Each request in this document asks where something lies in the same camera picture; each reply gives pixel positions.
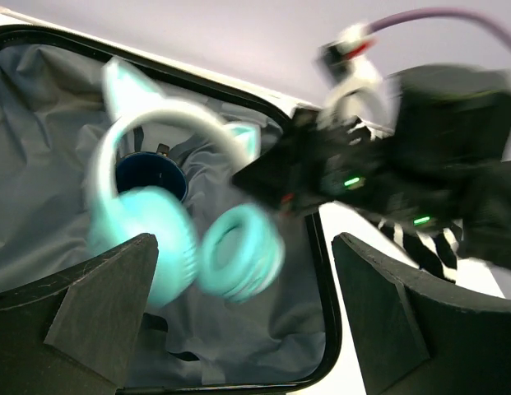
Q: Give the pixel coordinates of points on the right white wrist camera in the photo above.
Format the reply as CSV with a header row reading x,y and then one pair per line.
x,y
355,80

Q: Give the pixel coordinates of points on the zebra print fluffy pouch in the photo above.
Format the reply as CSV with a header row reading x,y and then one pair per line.
x,y
434,254

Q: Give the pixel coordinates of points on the dark blue mug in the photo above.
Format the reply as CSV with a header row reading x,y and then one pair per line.
x,y
144,169

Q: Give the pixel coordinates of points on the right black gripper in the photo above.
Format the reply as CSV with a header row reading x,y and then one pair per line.
x,y
309,166

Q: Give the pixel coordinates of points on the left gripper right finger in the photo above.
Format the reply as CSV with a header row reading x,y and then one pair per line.
x,y
416,334

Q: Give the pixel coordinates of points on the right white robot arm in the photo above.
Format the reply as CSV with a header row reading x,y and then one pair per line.
x,y
442,163

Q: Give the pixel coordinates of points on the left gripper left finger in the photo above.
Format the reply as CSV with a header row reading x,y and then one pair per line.
x,y
74,332

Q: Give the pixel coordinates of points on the teal cat ear headphones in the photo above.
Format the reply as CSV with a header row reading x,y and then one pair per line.
x,y
242,252

